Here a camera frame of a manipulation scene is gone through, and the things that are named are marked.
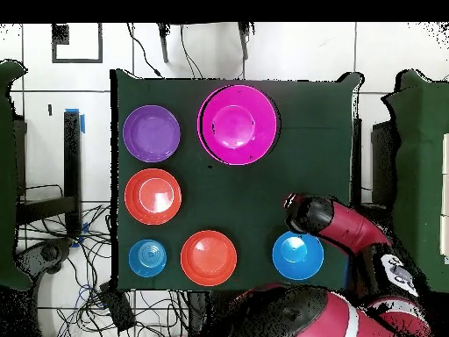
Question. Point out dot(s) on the black square floor frame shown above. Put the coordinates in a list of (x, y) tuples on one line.
[(59, 35)]

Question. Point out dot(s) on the small light blue bowl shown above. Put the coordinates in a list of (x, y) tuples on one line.
[(147, 258)]

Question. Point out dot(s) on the dark green tablecloth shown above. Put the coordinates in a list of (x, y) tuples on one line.
[(228, 196)]

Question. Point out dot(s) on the black metal stand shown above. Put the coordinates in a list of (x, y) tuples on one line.
[(72, 168), (356, 158)]

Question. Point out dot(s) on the wide purple bowl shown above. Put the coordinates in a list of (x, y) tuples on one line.
[(151, 133)]

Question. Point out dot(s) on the large blue bowl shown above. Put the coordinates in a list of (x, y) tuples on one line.
[(298, 256)]

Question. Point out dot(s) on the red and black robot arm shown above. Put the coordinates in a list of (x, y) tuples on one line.
[(350, 224)]

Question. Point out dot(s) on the small black floor object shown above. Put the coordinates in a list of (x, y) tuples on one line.
[(50, 110)]

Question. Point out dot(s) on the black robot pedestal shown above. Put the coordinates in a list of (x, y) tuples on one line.
[(196, 309)]

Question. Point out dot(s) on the green cloth covered table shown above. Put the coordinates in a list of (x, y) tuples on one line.
[(7, 175), (421, 158)]

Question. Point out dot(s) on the large pink bowl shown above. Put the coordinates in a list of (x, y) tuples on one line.
[(236, 124)]

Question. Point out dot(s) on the black floor power box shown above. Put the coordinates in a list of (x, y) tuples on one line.
[(117, 309)]

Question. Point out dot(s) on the grey stand leg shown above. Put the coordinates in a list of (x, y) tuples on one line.
[(244, 42), (163, 45)]

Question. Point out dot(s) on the blue tape strip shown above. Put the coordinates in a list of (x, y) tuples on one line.
[(82, 123)]

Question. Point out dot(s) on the wide red-orange bowl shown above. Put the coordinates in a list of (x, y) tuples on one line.
[(153, 196), (208, 258)]

